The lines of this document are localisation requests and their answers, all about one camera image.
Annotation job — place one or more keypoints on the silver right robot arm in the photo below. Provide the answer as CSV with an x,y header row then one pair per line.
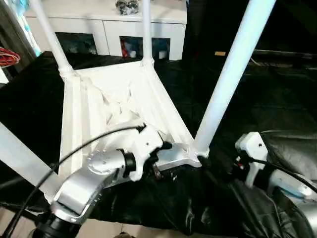
x,y
292,193

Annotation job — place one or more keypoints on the small yellow tag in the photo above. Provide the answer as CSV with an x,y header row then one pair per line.
x,y
220,53

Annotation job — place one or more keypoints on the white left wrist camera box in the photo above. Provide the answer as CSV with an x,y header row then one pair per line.
x,y
146,148

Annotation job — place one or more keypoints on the white plastic table top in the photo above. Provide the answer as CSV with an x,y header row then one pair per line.
x,y
119,104

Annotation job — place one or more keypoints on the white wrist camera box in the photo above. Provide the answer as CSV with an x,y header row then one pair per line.
x,y
146,148
253,153

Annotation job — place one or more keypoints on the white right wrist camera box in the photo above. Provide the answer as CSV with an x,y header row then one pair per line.
x,y
253,153

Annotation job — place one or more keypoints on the shiny ornament on cabinet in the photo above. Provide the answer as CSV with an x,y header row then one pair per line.
x,y
127,6

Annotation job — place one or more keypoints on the white cabinet with glass doors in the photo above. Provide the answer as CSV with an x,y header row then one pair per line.
x,y
104,25

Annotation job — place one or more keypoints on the black work mat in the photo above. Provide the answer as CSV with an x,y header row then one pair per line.
x,y
277,109

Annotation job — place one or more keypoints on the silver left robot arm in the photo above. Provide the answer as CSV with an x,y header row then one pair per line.
x,y
84,183

